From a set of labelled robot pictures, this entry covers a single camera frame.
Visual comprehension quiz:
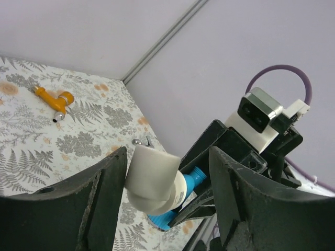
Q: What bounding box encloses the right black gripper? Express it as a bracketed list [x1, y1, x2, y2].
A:
[179, 117, 303, 188]

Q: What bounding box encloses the floral patterned mat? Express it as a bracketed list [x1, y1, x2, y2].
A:
[0, 56, 205, 251]

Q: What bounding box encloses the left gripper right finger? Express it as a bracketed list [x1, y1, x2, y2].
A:
[209, 146, 334, 250]

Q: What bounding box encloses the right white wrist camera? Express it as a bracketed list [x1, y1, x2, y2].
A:
[224, 86, 311, 154]

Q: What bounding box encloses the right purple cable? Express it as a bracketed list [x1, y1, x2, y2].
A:
[244, 64, 335, 194]

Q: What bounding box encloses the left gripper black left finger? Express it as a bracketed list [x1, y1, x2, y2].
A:
[1, 147, 128, 250]

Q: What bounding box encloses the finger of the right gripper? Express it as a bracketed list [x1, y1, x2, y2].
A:
[168, 188, 216, 227]

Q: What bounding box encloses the small chrome faucet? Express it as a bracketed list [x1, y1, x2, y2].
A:
[132, 136, 154, 148]

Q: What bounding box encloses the right aluminium frame post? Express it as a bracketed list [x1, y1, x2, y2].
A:
[121, 0, 208, 86]

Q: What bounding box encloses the white plastic elbow fitting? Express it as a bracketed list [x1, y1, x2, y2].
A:
[125, 145, 181, 214]

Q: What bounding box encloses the blue plastic faucet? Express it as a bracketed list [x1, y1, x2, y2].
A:
[147, 166, 207, 232]

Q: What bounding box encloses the orange plastic faucet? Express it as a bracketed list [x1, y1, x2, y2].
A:
[33, 85, 75, 123]

